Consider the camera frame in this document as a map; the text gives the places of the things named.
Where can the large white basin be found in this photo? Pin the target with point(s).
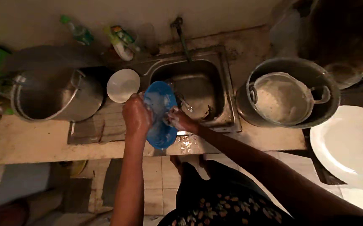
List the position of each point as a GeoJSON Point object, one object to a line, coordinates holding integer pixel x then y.
{"type": "Point", "coordinates": [335, 138]}

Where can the person's right hand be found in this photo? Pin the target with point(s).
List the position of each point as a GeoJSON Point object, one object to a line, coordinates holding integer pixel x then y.
{"type": "Point", "coordinates": [182, 121]}

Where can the blue plastic bowl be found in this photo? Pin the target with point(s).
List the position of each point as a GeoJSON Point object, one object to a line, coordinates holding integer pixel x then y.
{"type": "Point", "coordinates": [161, 138]}

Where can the person's left forearm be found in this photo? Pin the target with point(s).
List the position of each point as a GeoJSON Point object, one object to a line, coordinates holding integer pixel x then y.
{"type": "Point", "coordinates": [129, 182]}

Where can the metal spoon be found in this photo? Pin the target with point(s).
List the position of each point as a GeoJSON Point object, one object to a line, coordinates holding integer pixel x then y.
{"type": "Point", "coordinates": [186, 105]}

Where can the person's right fingers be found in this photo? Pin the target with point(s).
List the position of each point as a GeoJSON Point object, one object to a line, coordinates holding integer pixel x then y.
{"type": "Point", "coordinates": [170, 118]}

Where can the person's left fingers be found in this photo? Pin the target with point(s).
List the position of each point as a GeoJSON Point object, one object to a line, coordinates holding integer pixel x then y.
{"type": "Point", "coordinates": [141, 95]}

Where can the clear bottle with green cap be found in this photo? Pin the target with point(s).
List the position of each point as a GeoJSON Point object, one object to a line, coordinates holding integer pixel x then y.
{"type": "Point", "coordinates": [80, 32]}

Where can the yellow and white bottle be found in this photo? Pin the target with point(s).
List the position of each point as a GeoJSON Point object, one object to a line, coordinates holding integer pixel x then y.
{"type": "Point", "coordinates": [121, 50]}

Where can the white round bowl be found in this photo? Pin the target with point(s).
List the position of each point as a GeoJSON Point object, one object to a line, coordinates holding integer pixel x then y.
{"type": "Point", "coordinates": [121, 86]}

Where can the green and orange packet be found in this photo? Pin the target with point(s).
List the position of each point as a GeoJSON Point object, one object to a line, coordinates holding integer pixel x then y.
{"type": "Point", "coordinates": [125, 35]}

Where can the person's body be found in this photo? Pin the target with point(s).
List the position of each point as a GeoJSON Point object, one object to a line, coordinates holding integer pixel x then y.
{"type": "Point", "coordinates": [228, 210]}

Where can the yellow round object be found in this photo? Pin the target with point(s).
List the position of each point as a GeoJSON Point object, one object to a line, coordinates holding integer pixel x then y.
{"type": "Point", "coordinates": [78, 168]}

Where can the person's right forearm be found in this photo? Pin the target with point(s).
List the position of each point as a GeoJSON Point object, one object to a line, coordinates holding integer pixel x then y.
{"type": "Point", "coordinates": [263, 164]}

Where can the person's left hand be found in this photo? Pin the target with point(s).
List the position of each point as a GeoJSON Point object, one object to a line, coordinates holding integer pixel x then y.
{"type": "Point", "coordinates": [136, 114]}

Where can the large round metal pot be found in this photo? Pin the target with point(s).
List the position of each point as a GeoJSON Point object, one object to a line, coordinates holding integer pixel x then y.
{"type": "Point", "coordinates": [245, 110]}

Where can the stainless steel sink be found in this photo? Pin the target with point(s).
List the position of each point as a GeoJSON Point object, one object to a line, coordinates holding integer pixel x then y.
{"type": "Point", "coordinates": [200, 84]}

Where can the large deep metal pot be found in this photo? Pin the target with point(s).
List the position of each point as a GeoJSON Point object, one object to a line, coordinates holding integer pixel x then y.
{"type": "Point", "coordinates": [85, 106]}

